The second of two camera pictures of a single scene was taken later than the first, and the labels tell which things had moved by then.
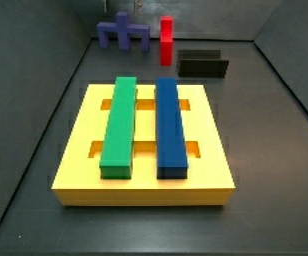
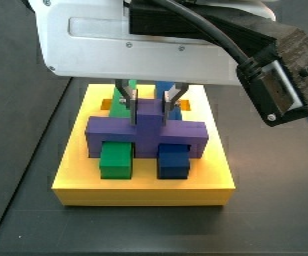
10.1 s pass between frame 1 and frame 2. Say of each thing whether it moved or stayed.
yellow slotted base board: stayed
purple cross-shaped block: moved
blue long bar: stayed
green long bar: stayed
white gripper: moved
